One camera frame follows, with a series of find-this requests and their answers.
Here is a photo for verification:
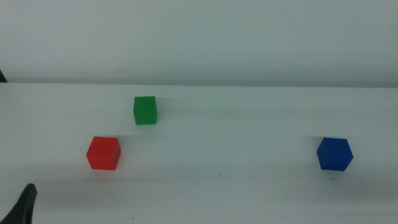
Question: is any red cube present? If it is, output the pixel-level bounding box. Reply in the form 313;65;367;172
86;136;122;171

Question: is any green cube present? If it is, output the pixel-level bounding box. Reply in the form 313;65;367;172
132;96;158;126

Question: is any blue cube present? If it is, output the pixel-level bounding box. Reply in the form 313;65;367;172
316;137;354;172

